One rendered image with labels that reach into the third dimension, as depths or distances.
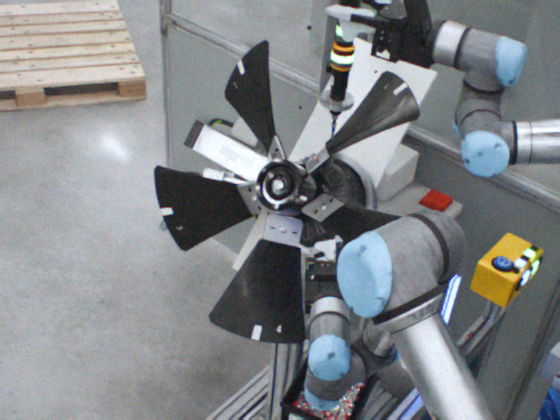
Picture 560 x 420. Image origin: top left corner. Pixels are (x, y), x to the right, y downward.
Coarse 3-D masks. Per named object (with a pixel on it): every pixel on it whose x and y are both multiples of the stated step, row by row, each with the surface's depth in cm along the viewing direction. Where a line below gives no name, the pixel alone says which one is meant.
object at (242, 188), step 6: (240, 186) 177; (246, 186) 177; (252, 186) 176; (240, 192) 178; (246, 192) 178; (252, 192) 178; (246, 198) 179; (246, 204) 180; (252, 204) 180; (258, 204) 180; (252, 210) 181; (258, 210) 181; (264, 210) 181
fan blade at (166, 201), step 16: (160, 176) 184; (176, 176) 182; (192, 176) 180; (160, 192) 185; (176, 192) 183; (192, 192) 182; (208, 192) 180; (224, 192) 179; (160, 208) 187; (176, 208) 185; (192, 208) 184; (208, 208) 183; (224, 208) 182; (240, 208) 181; (176, 224) 188; (192, 224) 187; (208, 224) 186; (224, 224) 185; (176, 240) 190; (192, 240) 189
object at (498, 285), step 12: (504, 240) 186; (516, 240) 187; (492, 252) 182; (504, 252) 183; (516, 252) 183; (540, 252) 184; (480, 264) 179; (492, 264) 179; (516, 264) 180; (528, 264) 180; (480, 276) 181; (492, 276) 178; (504, 276) 176; (516, 276) 177; (480, 288) 183; (492, 288) 180; (504, 288) 178; (492, 300) 182; (504, 300) 180
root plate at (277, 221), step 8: (272, 216) 173; (280, 216) 174; (272, 224) 173; (280, 224) 174; (288, 224) 175; (296, 224) 176; (264, 232) 173; (272, 232) 173; (280, 232) 174; (288, 232) 175; (272, 240) 173; (280, 240) 174; (288, 240) 175; (296, 240) 176
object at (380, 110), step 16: (384, 80) 174; (400, 80) 169; (368, 96) 175; (384, 96) 169; (400, 96) 165; (368, 112) 169; (384, 112) 165; (400, 112) 162; (416, 112) 160; (352, 128) 169; (368, 128) 165; (384, 128) 162; (336, 144) 168; (352, 144) 165
